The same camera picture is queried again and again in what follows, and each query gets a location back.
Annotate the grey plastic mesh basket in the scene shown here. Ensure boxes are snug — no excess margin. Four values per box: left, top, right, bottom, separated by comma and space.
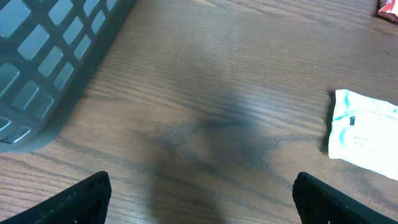
1, 0, 134, 152

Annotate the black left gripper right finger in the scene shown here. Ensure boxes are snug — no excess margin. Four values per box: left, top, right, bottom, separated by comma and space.
292, 172, 397, 224

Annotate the orange snack bar wrapper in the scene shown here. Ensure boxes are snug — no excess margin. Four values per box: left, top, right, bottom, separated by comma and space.
377, 0, 397, 22

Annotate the teal wet wipes pack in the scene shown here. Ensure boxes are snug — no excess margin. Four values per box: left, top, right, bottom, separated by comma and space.
328, 89, 397, 180

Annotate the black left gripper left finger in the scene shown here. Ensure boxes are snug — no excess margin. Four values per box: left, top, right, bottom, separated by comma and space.
1, 171, 111, 224

